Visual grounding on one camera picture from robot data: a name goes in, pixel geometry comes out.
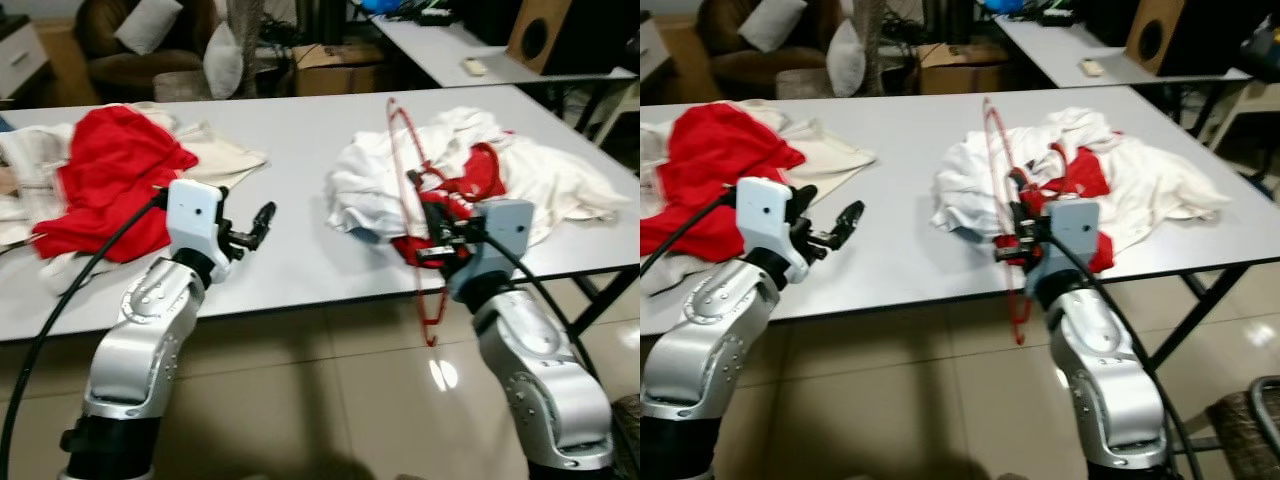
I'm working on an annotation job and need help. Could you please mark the red plastic hanger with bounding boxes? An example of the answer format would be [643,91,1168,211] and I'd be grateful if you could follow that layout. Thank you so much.
[982,95,1036,348]
[385,95,451,348]

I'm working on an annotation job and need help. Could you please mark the red garment with white stripes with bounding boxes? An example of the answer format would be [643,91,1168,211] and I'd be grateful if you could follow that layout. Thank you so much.
[393,143,508,269]
[995,143,1116,276]

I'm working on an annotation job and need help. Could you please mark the cream garment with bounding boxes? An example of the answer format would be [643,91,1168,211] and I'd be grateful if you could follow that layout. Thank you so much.
[0,100,269,296]
[640,98,878,291]

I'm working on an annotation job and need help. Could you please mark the crumpled red garment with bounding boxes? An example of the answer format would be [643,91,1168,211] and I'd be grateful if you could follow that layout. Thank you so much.
[640,103,806,259]
[30,105,199,263]

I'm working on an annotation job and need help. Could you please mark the crumpled white garment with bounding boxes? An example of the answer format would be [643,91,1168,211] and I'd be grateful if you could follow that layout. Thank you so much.
[930,107,1233,256]
[325,107,626,251]

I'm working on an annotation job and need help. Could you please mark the cardboard box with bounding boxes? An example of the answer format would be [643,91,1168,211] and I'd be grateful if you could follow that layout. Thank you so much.
[293,42,389,96]
[918,42,1011,96]

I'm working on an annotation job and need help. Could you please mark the white pillow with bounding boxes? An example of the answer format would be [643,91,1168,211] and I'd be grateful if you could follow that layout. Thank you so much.
[738,0,807,53]
[115,0,184,56]
[203,22,244,99]
[826,20,866,98]

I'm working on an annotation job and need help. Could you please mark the black metal table legs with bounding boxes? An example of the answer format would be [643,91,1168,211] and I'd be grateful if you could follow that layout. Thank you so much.
[545,272,641,351]
[1140,265,1251,373]

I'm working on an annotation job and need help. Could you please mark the brown armchair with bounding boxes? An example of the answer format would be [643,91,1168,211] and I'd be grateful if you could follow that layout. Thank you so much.
[697,0,851,86]
[75,0,223,91]

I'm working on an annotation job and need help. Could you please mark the wooden speaker box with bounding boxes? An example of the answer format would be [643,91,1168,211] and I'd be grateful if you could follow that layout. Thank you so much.
[507,0,641,76]
[1125,0,1251,76]

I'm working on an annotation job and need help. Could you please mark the white drawer cabinet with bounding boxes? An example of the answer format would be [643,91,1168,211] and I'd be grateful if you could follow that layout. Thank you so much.
[640,15,669,81]
[0,15,51,101]

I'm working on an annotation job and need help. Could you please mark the brown wicker chair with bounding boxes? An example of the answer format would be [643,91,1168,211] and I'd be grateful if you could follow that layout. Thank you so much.
[608,393,641,480]
[1205,375,1280,480]

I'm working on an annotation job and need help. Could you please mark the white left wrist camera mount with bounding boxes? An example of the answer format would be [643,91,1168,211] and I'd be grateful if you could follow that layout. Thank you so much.
[735,178,806,286]
[165,178,229,286]

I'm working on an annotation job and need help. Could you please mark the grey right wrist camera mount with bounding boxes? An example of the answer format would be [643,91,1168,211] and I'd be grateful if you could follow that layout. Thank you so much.
[468,198,536,296]
[1040,198,1101,291]

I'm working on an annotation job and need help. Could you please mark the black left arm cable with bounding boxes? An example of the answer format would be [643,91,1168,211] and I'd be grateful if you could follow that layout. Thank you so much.
[640,190,741,266]
[0,190,169,480]

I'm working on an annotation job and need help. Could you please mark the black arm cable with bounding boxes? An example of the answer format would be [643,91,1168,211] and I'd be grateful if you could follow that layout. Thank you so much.
[0,190,169,480]
[1050,235,1201,480]
[640,190,741,266]
[485,232,616,421]

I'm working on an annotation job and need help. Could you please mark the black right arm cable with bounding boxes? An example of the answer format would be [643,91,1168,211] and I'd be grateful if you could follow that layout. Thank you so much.
[1050,235,1201,480]
[485,232,616,421]

